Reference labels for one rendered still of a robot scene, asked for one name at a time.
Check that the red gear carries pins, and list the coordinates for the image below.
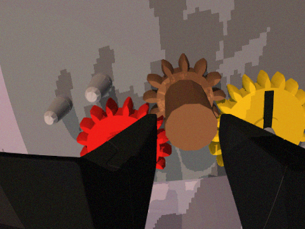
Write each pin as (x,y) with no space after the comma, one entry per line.
(104,125)

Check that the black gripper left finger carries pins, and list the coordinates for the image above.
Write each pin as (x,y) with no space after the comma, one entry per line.
(107,188)

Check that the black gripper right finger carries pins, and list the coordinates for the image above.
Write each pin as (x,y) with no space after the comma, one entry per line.
(266,173)

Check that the grey mottled board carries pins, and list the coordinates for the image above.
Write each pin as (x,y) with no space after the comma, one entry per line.
(59,58)

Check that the yellow gear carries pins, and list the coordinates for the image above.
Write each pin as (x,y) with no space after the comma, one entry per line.
(273,103)

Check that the orange gear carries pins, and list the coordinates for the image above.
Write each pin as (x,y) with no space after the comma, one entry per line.
(185,98)

